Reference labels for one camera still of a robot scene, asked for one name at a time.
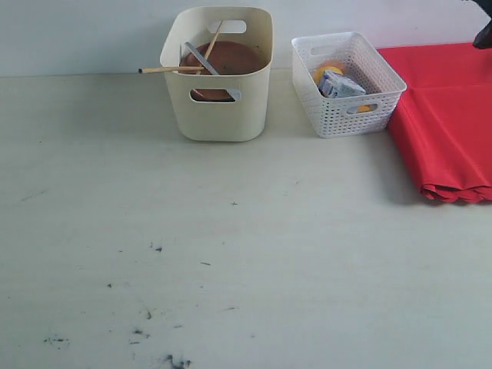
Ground red tablecloth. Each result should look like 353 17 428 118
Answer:
379 43 491 203

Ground yellow cheese wedge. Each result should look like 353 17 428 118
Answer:
356 105 373 113

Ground small milk carton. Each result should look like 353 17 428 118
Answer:
317 69 366 98

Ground yellow lemon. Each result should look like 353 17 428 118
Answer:
313 64 346 84

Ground silver table knife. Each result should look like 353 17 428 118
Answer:
184 42 241 101

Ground brown wooden plate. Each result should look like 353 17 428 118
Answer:
190 41 262 102

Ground wooden chopstick steep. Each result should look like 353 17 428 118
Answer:
196 21 224 75

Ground brown egg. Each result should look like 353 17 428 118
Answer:
325 60 344 68

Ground wooden chopstick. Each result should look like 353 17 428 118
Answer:
138 66 204 74

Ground white perforated plastic basket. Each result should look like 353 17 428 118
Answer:
291 32 407 138

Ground cream plastic bin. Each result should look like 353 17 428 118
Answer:
160 6 274 141

